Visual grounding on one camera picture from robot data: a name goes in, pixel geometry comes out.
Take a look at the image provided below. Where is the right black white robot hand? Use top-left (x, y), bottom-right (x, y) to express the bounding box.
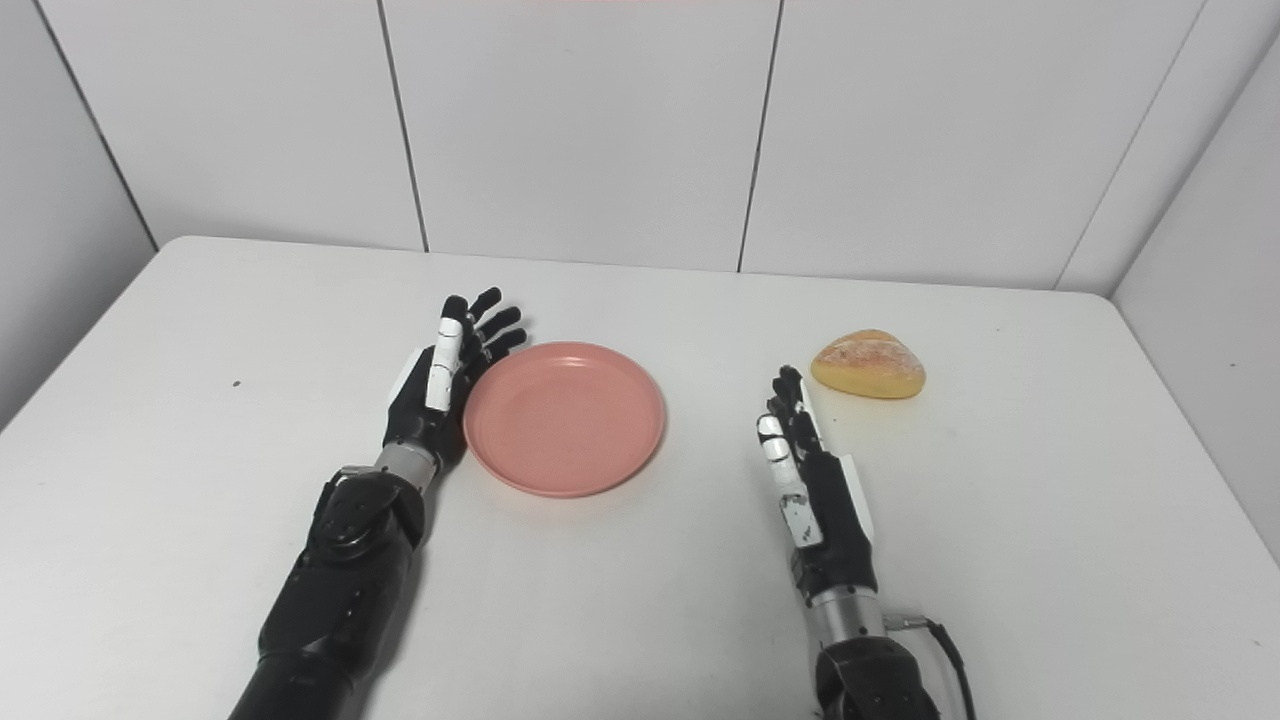
top-left (756, 365), bottom-right (882, 607)

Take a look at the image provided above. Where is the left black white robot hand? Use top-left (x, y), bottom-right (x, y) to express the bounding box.
top-left (382, 288), bottom-right (528, 467)

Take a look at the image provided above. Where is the pink plate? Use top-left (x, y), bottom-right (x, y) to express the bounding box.
top-left (462, 341), bottom-right (667, 499)

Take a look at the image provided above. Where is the bread roll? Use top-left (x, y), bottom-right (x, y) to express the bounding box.
top-left (810, 329), bottom-right (927, 401)

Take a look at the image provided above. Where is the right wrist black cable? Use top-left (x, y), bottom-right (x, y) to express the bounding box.
top-left (882, 612), bottom-right (978, 720)

